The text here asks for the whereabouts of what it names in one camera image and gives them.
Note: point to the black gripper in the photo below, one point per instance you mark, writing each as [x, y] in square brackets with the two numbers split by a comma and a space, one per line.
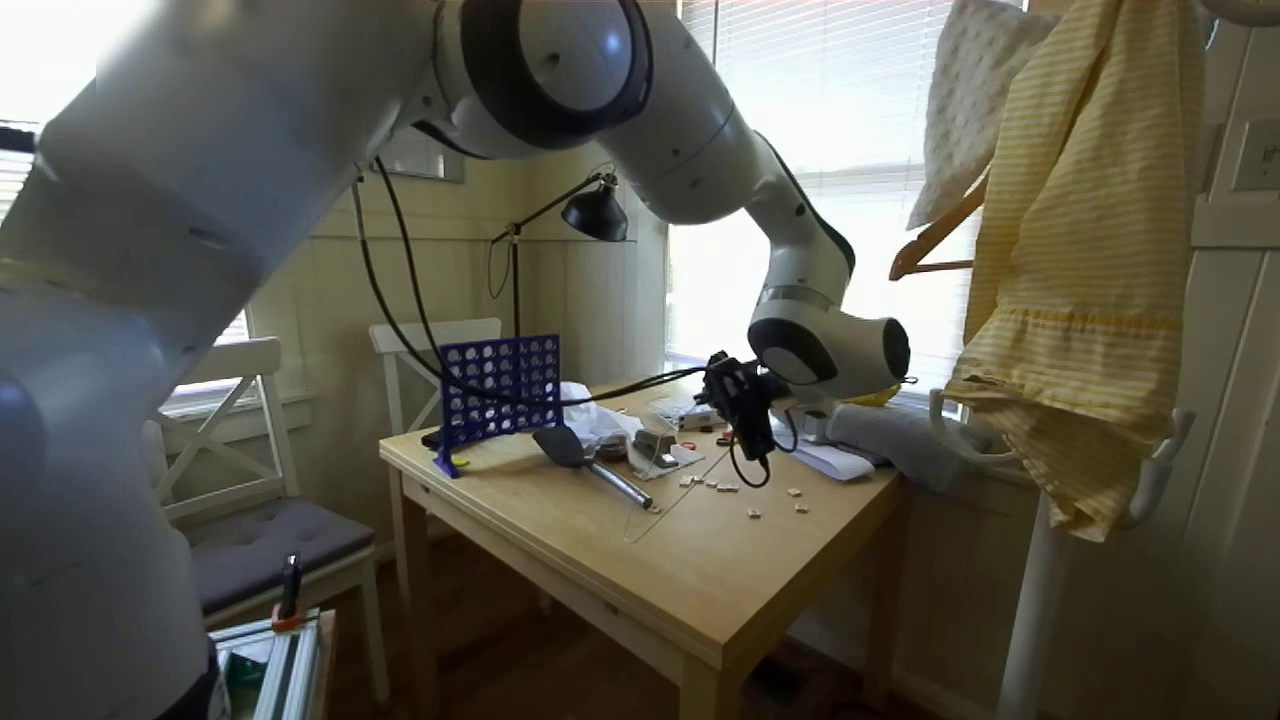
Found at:
[744, 387]

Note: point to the wooden clothes hanger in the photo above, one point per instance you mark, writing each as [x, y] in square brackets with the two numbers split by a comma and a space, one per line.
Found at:
[932, 237]

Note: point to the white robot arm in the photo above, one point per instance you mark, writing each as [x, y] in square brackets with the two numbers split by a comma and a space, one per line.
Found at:
[203, 202]

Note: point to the small white tile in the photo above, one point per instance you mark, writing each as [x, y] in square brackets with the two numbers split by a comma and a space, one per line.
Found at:
[728, 489]
[759, 514]
[792, 495]
[803, 507]
[687, 481]

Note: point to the grey stapler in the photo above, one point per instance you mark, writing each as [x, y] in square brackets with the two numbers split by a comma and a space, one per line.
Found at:
[654, 447]

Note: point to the white plastic bag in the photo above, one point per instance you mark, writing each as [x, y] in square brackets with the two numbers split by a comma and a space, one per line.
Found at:
[594, 422]

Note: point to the grey folded towel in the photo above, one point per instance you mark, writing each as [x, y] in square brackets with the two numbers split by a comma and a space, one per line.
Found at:
[907, 447]

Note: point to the light wooden table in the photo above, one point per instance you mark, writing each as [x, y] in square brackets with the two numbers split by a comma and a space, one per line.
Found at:
[641, 562]

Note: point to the blue connect four grid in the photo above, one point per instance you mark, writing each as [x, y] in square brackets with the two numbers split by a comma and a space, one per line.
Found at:
[501, 343]

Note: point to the black floor lamp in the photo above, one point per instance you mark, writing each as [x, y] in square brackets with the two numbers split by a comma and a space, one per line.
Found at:
[596, 212]

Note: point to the white coat stand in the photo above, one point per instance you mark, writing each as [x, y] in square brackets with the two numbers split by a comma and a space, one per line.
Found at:
[1032, 624]

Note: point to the white window blinds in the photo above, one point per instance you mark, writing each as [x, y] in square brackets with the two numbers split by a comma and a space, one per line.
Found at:
[852, 106]

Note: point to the white wooden chair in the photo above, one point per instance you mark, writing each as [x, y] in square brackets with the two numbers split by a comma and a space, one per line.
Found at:
[245, 362]
[412, 332]

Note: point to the yellow striped shirt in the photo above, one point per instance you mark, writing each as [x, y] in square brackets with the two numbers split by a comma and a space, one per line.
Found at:
[1080, 264]

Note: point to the white hanging cloth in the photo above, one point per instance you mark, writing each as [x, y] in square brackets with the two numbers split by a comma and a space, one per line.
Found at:
[982, 94]

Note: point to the grey seat cushion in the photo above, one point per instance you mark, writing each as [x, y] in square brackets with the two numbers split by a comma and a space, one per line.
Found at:
[283, 540]

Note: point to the black orange screwdriver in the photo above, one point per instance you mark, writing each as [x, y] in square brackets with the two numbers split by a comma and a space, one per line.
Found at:
[290, 584]

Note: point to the white panel door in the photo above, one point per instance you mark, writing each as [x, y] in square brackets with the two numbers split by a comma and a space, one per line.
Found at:
[1240, 332]

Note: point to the white open box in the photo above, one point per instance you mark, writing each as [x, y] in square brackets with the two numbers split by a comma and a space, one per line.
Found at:
[301, 667]

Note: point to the grey wall frame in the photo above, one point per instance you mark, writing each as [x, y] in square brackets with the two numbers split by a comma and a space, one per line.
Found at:
[440, 162]

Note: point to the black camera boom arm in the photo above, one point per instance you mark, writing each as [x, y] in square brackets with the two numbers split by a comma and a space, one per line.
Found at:
[19, 134]

